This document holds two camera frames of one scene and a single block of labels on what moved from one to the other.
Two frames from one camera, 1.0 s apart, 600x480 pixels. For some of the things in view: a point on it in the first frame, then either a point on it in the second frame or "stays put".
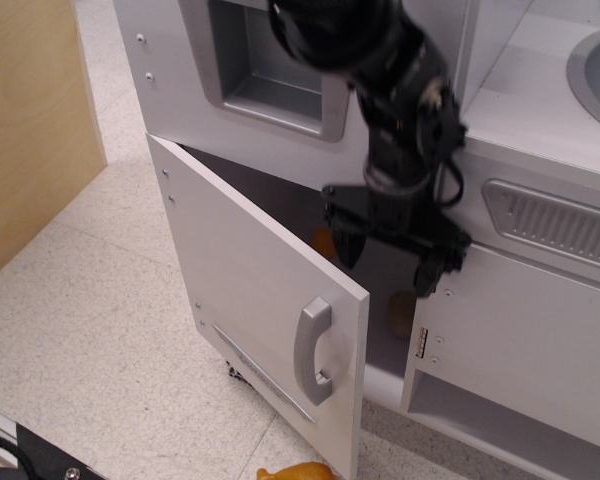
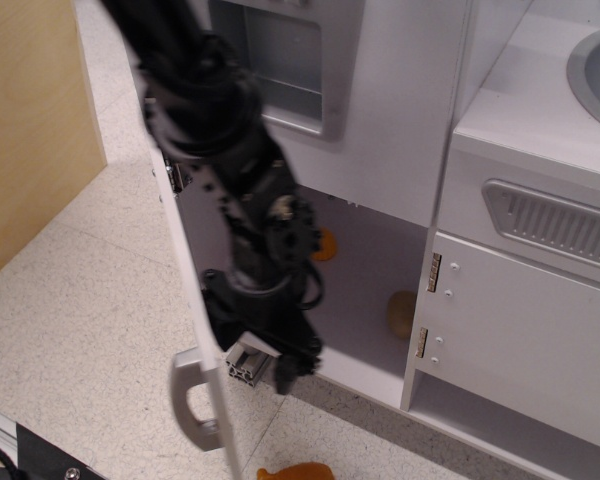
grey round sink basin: x=593 y=75 stays put
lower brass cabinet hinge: x=422 y=341 stays put
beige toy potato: x=400 y=312 stays put
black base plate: x=48 y=462 stays put
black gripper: x=413 y=219 -> x=279 y=320
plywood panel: x=40 y=143 stays put
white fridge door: x=271 y=302 -> x=165 y=179
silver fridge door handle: x=315 y=316 -> x=188 y=372
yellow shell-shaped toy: x=322 y=241 stays put
